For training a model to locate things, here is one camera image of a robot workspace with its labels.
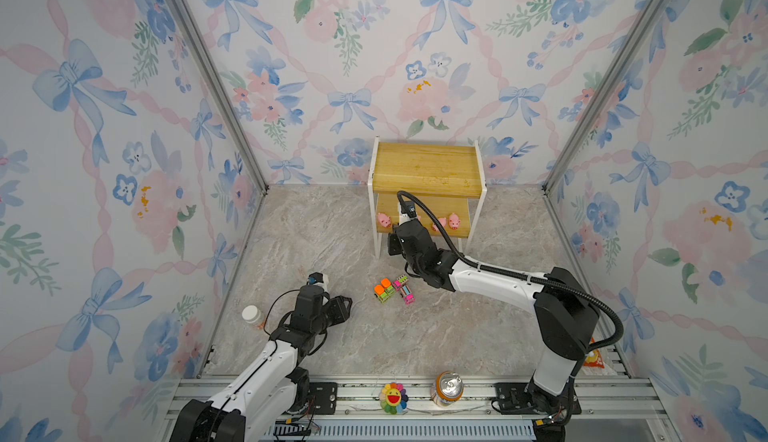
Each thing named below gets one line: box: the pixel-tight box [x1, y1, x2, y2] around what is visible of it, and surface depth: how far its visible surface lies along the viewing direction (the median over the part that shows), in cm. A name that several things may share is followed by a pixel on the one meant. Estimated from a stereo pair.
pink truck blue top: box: [400, 284, 416, 306], surface depth 91 cm
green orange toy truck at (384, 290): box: [374, 278, 395, 304], surface depth 92 cm
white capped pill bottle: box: [241, 305, 261, 323], surface depth 82 cm
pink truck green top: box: [392, 275, 409, 292], surface depth 93 cm
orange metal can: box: [430, 370, 464, 408], surface depth 68 cm
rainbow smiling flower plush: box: [379, 382, 409, 415], surface depth 75 cm
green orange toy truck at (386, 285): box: [381, 278, 395, 296], surface depth 92 cm
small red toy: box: [583, 337, 605, 369], surface depth 80 cm
